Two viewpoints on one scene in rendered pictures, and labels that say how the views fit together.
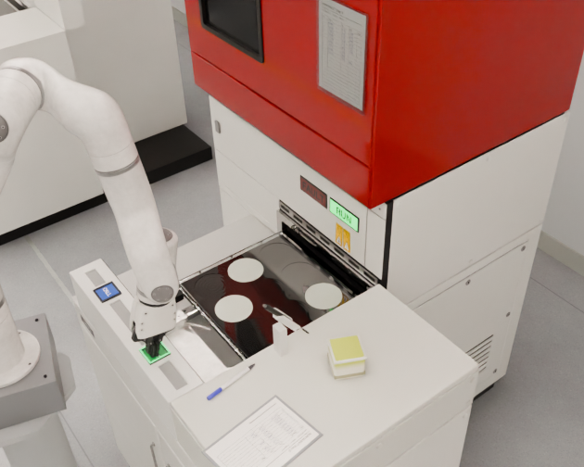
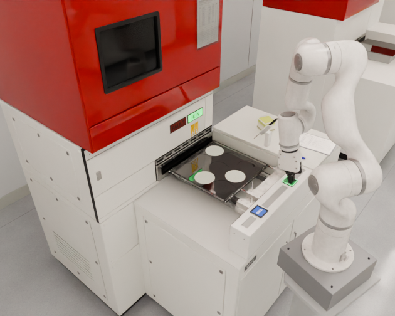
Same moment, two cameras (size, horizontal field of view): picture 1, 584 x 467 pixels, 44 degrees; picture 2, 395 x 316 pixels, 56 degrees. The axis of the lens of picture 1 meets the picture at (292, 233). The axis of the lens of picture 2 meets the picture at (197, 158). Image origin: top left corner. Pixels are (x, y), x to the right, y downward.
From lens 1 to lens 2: 2.44 m
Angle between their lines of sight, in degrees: 78
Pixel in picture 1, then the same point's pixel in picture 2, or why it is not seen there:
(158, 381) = (305, 176)
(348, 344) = (264, 119)
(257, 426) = (308, 145)
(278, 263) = (195, 167)
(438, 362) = (251, 112)
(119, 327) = (281, 199)
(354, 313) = (234, 130)
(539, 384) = not seen: hidden behind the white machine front
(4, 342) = not seen: hidden behind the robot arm
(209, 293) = (227, 187)
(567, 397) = not seen: hidden behind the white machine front
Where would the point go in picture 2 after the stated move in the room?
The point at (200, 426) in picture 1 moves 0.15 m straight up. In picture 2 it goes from (318, 158) to (325, 133)
